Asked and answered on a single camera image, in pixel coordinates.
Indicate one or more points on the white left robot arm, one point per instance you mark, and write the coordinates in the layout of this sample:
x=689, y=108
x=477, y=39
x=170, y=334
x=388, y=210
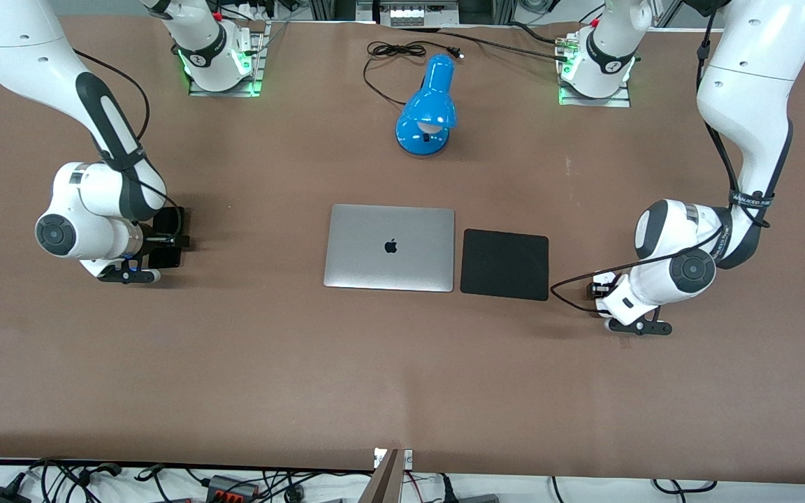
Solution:
x=752, y=91

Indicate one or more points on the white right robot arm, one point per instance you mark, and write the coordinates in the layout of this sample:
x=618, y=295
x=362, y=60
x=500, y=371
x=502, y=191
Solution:
x=18, y=42

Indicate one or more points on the black mouse pad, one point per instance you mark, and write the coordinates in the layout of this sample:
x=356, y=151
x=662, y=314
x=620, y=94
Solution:
x=504, y=264

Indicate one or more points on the silver closed laptop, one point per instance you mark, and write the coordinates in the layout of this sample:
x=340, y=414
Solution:
x=388, y=265

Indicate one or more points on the grey box with orange connectors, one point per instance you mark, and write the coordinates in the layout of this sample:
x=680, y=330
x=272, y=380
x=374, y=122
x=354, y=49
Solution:
x=231, y=489

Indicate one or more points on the blue desk lamp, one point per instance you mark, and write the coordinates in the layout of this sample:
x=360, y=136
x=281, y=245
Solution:
x=425, y=105

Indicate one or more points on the black power adapter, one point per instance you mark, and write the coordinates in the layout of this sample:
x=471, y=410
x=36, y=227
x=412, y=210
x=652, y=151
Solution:
x=1, y=496

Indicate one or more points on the grey power strip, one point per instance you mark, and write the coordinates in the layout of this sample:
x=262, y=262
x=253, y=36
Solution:
x=409, y=12

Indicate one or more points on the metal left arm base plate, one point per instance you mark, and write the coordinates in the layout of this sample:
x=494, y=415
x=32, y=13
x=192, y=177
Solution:
x=595, y=101

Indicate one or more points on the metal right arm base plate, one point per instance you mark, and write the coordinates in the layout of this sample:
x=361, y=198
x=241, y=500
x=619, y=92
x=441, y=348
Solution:
x=260, y=63

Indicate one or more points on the white label bracket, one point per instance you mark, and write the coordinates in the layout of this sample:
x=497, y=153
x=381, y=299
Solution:
x=407, y=458

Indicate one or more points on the wooden post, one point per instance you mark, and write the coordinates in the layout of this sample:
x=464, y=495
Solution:
x=385, y=485

